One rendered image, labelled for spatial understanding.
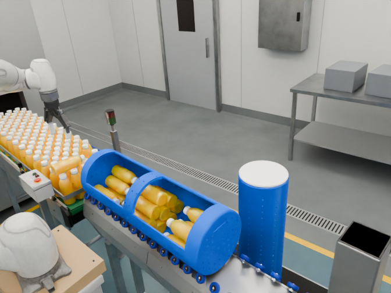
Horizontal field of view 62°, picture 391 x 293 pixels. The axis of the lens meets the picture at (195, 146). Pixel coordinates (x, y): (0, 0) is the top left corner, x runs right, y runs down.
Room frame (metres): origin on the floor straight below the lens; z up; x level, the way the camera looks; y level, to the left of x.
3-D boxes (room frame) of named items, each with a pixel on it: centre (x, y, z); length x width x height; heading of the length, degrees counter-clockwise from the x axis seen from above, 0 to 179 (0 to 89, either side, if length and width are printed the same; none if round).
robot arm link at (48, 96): (1.67, 0.74, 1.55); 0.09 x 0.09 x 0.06
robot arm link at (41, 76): (1.67, 0.76, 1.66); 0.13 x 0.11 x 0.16; 97
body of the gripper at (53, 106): (1.67, 0.74, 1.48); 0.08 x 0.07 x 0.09; 55
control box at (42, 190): (1.59, 0.92, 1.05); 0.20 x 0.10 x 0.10; 44
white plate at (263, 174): (1.57, -0.38, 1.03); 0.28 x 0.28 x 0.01
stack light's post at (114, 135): (2.17, 0.58, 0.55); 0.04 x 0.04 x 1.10; 44
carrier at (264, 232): (1.57, -0.38, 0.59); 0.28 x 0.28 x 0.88
